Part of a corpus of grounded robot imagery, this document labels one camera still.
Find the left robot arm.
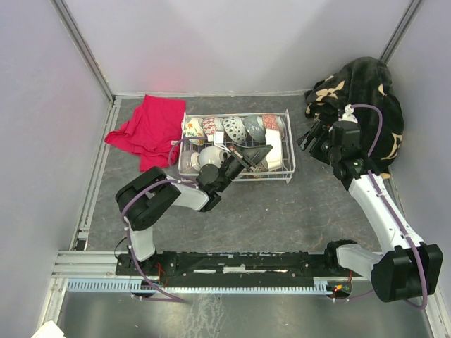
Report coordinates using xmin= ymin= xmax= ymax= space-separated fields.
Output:
xmin=115 ymin=144 xmax=273 ymax=275

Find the blue triangle pattern bowl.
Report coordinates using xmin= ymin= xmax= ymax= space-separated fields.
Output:
xmin=202 ymin=117 xmax=224 ymax=137

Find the white paper corner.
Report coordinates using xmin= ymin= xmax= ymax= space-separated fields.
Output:
xmin=32 ymin=320 xmax=65 ymax=338

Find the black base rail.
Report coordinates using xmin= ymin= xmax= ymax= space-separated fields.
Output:
xmin=116 ymin=250 xmax=367 ymax=288

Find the floral orange green bowl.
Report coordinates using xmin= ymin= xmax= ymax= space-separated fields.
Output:
xmin=183 ymin=116 xmax=206 ymax=146

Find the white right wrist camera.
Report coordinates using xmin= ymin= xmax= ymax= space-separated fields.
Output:
xmin=338 ymin=104 xmax=358 ymax=123

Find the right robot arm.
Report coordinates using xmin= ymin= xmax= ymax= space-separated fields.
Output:
xmin=297 ymin=120 xmax=443 ymax=303

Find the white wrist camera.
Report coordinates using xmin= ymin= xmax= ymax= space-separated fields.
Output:
xmin=207 ymin=130 xmax=230 ymax=151
xmin=338 ymin=104 xmax=358 ymax=123

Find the black floral blanket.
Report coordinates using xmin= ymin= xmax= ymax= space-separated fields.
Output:
xmin=304 ymin=56 xmax=404 ymax=179

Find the white wire dish rack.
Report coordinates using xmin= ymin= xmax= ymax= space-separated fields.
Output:
xmin=178 ymin=111 xmax=296 ymax=182

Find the grey hexagon pattern bowl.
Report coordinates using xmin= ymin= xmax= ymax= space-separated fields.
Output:
xmin=243 ymin=115 xmax=266 ymax=143

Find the purple striped bowl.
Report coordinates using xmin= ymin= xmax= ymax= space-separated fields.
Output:
xmin=180 ymin=150 xmax=201 ymax=174

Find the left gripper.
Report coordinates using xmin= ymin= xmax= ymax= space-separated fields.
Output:
xmin=216 ymin=142 xmax=273 ymax=192

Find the red folded t-shirt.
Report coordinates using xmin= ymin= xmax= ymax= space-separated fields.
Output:
xmin=104 ymin=95 xmax=186 ymax=172

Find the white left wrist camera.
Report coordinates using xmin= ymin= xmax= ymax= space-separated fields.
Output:
xmin=207 ymin=130 xmax=230 ymax=151

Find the red rimmed bowl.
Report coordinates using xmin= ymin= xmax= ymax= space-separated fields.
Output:
xmin=223 ymin=115 xmax=247 ymax=144

